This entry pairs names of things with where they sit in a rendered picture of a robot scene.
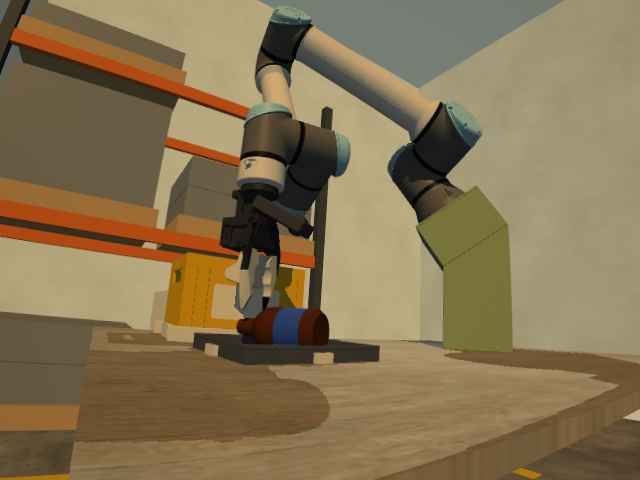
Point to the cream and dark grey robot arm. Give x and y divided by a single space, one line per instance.
272 139

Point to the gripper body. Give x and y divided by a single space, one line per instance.
234 229

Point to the yellow bottle crate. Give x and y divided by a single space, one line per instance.
204 298

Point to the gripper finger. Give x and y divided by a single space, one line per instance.
242 272
266 272

